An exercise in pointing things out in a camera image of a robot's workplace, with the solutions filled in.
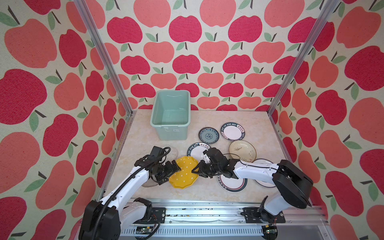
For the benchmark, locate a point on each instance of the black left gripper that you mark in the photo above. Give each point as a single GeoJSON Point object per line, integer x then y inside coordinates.
{"type": "Point", "coordinates": [171, 170]}

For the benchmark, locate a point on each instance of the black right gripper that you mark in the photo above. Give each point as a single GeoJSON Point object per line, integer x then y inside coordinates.
{"type": "Point", "coordinates": [200, 172]}

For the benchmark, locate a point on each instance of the yellow dotted plate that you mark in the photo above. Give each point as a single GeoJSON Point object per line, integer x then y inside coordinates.
{"type": "Point", "coordinates": [184, 178]}

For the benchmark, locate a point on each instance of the green rim text plate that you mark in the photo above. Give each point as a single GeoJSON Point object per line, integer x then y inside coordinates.
{"type": "Point", "coordinates": [196, 150]}
{"type": "Point", "coordinates": [232, 131]}

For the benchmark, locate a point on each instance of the large green red ring plate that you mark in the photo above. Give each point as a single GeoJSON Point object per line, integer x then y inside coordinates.
{"type": "Point", "coordinates": [232, 185]}

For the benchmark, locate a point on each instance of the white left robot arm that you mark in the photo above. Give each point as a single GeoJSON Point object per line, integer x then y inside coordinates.
{"type": "Point", "coordinates": [126, 192]}

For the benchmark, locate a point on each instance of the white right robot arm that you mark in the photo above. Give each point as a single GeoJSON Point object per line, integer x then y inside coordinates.
{"type": "Point", "coordinates": [294, 187]}

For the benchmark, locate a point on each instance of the light green plastic bin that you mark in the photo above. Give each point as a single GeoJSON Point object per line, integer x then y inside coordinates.
{"type": "Point", "coordinates": [171, 114]}

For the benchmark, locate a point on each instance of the grey glass plate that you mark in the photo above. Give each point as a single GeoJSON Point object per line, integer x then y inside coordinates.
{"type": "Point", "coordinates": [150, 183]}

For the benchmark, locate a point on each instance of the blue floral pattern plate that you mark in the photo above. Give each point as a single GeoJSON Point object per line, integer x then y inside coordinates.
{"type": "Point", "coordinates": [209, 135]}

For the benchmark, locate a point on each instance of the beige speckled ceramic plate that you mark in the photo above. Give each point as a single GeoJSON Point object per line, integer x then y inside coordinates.
{"type": "Point", "coordinates": [243, 150]}

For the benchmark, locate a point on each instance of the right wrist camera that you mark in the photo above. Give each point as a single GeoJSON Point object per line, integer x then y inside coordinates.
{"type": "Point", "coordinates": [205, 157]}

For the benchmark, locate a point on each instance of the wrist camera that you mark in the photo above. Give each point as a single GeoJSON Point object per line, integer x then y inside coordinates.
{"type": "Point", "coordinates": [156, 152]}
{"type": "Point", "coordinates": [205, 157]}

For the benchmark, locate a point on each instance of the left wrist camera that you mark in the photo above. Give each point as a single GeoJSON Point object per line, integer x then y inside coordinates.
{"type": "Point", "coordinates": [156, 152]}

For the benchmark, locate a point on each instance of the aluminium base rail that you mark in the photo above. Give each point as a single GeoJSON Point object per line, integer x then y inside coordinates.
{"type": "Point", "coordinates": [157, 219]}

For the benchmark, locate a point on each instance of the left aluminium frame post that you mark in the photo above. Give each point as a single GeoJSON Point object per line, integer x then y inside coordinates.
{"type": "Point", "coordinates": [90, 24]}

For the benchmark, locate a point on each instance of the aluminium frame post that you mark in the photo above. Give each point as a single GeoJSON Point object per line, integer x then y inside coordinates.
{"type": "Point", "coordinates": [90, 24]}
{"type": "Point", "coordinates": [319, 24]}

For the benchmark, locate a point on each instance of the right aluminium frame post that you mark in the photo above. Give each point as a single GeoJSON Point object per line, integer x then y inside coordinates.
{"type": "Point", "coordinates": [319, 24]}

